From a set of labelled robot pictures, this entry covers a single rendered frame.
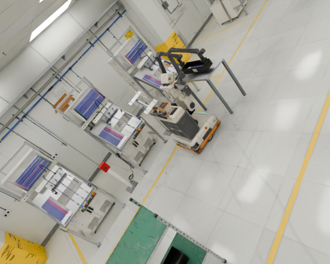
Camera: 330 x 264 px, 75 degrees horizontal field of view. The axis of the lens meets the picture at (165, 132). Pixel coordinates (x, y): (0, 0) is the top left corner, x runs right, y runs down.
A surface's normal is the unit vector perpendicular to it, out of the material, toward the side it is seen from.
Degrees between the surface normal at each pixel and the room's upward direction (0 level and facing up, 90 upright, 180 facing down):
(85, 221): 90
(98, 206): 90
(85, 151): 90
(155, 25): 90
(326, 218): 0
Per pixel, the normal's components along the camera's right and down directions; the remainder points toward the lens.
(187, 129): 0.50, 0.16
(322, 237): -0.62, -0.62
